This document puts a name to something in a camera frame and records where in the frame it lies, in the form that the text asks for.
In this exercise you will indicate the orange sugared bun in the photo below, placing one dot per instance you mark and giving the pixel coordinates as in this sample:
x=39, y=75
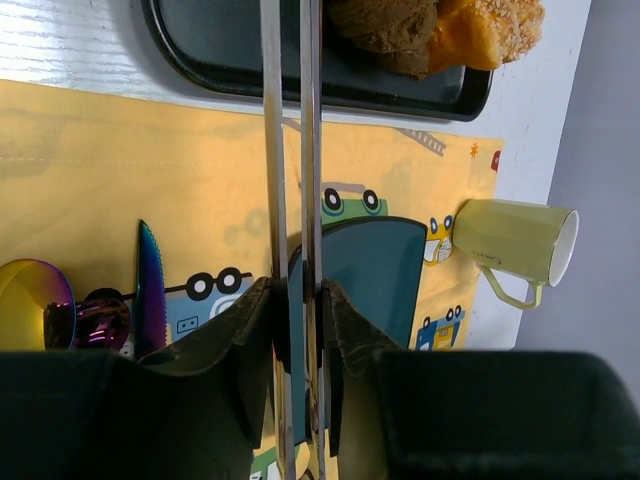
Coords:
x=484, y=34

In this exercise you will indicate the metal tongs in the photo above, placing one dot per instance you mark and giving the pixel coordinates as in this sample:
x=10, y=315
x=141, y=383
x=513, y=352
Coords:
x=310, y=29

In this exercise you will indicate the brown chocolate croissant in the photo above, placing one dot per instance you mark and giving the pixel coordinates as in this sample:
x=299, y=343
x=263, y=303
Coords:
x=395, y=32

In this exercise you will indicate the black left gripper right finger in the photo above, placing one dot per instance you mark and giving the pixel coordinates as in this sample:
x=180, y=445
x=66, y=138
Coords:
x=351, y=341

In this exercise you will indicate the iridescent knife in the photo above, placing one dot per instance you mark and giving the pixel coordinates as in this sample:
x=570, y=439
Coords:
x=150, y=303

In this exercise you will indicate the light green mug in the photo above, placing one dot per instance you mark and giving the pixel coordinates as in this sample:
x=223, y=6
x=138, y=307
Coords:
x=533, y=242

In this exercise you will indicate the black baking tray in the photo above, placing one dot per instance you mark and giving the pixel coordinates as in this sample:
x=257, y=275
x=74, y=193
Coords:
x=217, y=45

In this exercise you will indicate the purple spoon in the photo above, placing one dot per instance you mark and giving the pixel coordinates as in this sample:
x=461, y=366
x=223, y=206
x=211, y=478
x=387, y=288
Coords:
x=103, y=321

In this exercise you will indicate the yellow cartoon placemat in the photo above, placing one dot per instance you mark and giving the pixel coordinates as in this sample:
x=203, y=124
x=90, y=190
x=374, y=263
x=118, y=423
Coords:
x=79, y=170

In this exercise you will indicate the teal square plate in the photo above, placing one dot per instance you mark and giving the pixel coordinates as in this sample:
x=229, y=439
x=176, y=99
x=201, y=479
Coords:
x=378, y=262

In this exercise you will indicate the gold spoon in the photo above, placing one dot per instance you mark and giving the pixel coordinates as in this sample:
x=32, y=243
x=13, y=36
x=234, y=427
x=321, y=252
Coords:
x=38, y=310

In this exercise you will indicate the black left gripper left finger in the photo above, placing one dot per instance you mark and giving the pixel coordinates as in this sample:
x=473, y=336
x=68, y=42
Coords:
x=196, y=407

